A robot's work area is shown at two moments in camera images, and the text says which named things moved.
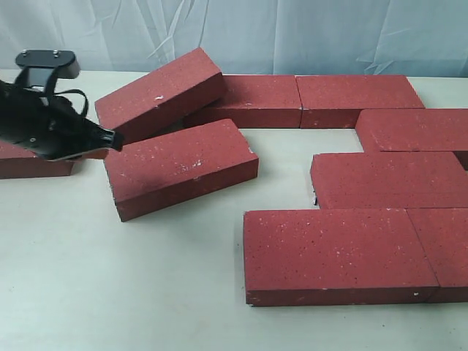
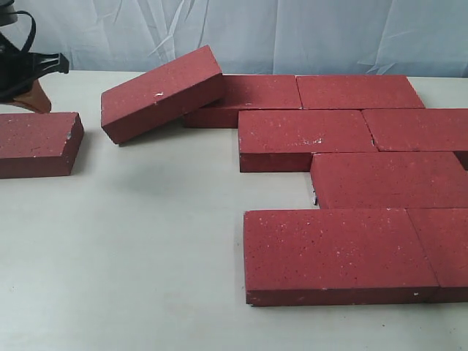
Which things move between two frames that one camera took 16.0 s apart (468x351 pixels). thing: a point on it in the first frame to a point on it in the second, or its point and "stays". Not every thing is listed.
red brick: x=443 y=234 stays
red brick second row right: x=414 y=130 stays
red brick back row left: x=254 y=102 stays
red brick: x=330 y=257 stays
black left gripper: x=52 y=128 to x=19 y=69
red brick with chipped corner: x=165 y=167 to x=284 y=141
